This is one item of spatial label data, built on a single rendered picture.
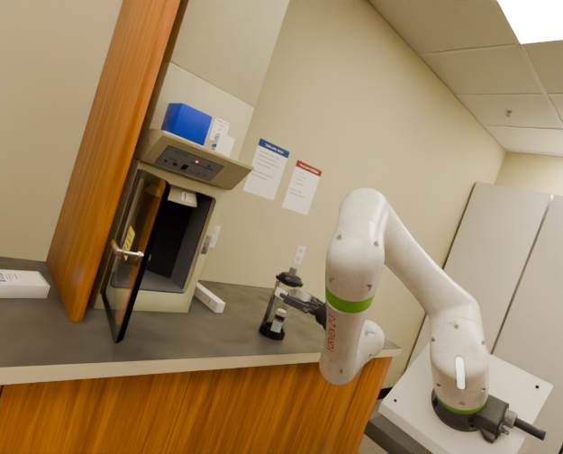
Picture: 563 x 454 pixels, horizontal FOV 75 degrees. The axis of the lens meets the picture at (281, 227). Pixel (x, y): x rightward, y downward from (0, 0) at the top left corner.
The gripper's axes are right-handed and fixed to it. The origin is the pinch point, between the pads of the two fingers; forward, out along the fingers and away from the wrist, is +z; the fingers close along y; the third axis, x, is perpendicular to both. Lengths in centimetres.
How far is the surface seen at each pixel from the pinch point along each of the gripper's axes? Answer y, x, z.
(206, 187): 35.8, -27.5, 19.9
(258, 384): 10.1, 30.4, -8.4
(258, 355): 17.7, 17.8, -11.0
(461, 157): -214, -119, 49
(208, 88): 46, -57, 20
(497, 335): -253, 14, -15
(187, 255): 30.7, -1.8, 25.9
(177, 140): 56, -38, 10
